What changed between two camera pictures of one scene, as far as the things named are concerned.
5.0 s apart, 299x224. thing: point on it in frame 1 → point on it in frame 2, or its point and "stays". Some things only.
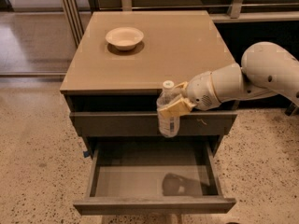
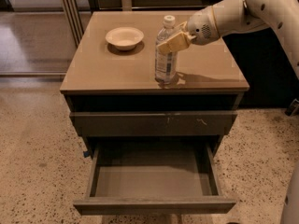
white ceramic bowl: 124,38 stays
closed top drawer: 116,124 stays
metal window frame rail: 72,11 stays
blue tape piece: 86,154 stays
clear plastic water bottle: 169,126 → 165,65
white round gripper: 201,91 → 201,27
